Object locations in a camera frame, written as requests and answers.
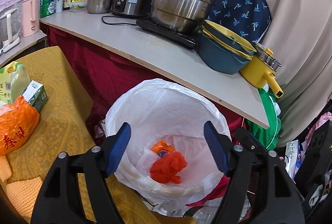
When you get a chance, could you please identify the black power cable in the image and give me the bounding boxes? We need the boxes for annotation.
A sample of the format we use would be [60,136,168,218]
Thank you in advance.
[101,15,138,26]

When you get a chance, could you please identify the stacked blue yellow basins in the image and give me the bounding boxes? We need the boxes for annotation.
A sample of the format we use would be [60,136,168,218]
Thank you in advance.
[198,20,257,75]

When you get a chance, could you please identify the beige curtain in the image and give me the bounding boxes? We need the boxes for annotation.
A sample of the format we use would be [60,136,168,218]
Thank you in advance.
[262,0,331,147]

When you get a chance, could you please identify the white glass blender kettle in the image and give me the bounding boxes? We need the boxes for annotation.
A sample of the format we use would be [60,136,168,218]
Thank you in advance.
[1,8,21,53]

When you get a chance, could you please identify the orange mesh cloth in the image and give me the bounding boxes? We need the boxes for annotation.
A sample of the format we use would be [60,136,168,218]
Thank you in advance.
[1,156,43,218]

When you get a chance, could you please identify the orange printed plastic bag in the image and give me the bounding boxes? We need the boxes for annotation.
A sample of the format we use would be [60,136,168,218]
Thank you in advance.
[0,96,40,156]

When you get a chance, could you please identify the pink electric kettle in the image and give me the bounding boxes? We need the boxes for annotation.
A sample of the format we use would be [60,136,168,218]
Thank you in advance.
[22,0,39,37]

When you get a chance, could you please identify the yellow green snack bag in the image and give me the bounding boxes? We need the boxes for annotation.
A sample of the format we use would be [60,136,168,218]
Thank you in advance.
[0,61,31,105]

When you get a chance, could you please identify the trash bin with white liner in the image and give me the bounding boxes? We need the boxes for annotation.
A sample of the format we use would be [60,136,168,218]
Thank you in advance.
[105,79,230,211]

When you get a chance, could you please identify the red satin counter skirt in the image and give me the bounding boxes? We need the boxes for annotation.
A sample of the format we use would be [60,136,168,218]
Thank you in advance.
[40,22,246,208]

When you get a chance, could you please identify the green packet on counter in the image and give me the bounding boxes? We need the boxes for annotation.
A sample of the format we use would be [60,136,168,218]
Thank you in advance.
[39,0,55,18]

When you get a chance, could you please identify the small steel lidded pot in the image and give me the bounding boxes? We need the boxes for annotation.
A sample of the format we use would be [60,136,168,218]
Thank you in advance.
[86,0,113,14]

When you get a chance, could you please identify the yellow paisley tablecloth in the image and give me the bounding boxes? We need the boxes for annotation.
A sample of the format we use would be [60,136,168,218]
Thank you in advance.
[0,45,197,224]

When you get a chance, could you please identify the yellow electric pot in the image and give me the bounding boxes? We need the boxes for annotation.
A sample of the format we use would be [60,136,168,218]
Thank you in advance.
[240,43,284,98]

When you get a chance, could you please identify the green plastic bag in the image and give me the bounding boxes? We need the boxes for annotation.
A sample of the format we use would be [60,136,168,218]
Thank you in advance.
[246,87,282,151]

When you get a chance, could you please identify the small green drink carton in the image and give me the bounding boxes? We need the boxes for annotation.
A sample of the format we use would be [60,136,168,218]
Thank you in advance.
[21,80,48,113]

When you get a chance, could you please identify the black induction cooktop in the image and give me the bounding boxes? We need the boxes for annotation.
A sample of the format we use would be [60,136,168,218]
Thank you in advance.
[136,18,199,50]

